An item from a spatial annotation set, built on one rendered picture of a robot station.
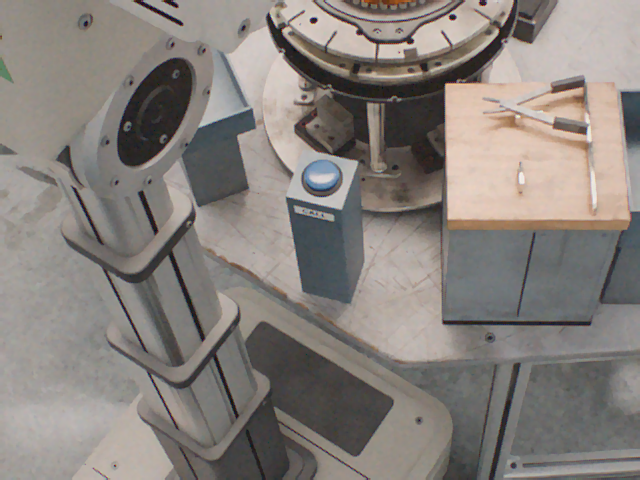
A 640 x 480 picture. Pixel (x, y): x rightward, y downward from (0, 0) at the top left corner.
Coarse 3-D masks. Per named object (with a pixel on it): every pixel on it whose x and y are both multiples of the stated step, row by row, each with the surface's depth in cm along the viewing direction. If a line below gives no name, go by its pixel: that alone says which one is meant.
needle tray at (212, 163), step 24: (216, 72) 142; (216, 96) 140; (240, 96) 139; (216, 120) 134; (240, 120) 135; (192, 144) 136; (216, 144) 150; (192, 168) 153; (216, 168) 155; (240, 168) 157; (192, 192) 158; (216, 192) 160
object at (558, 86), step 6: (570, 78) 129; (576, 78) 129; (582, 78) 129; (552, 84) 129; (558, 84) 129; (564, 84) 129; (570, 84) 129; (576, 84) 130; (582, 84) 130; (558, 90) 130; (564, 90) 130
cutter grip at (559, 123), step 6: (558, 120) 127; (564, 120) 127; (570, 120) 126; (576, 120) 126; (552, 126) 127; (558, 126) 127; (564, 126) 127; (570, 126) 127; (576, 126) 126; (582, 126) 126; (588, 126) 126; (570, 132) 127; (576, 132) 127; (582, 132) 127
